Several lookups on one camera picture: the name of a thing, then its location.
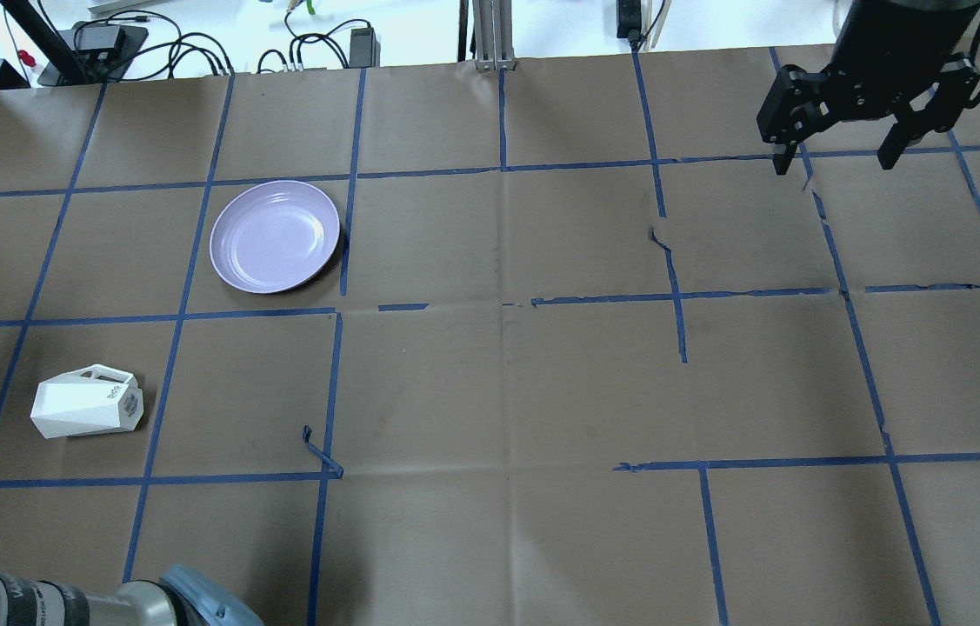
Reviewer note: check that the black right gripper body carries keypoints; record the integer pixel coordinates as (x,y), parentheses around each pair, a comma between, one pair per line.
(888,54)

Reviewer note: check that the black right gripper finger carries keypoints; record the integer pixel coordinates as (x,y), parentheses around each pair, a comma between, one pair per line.
(783,152)
(901,136)

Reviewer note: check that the white faceted cup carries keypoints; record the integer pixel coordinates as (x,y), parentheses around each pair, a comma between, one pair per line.
(90,401)

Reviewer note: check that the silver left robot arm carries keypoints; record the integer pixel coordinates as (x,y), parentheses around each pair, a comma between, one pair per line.
(181,596)

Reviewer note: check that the lilac round plate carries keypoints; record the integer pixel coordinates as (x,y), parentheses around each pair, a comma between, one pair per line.
(274,237)

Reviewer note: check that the black power adapter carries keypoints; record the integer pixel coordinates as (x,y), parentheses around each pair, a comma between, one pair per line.
(365,50)

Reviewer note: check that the aluminium frame post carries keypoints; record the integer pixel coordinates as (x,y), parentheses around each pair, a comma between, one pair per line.
(492,29)

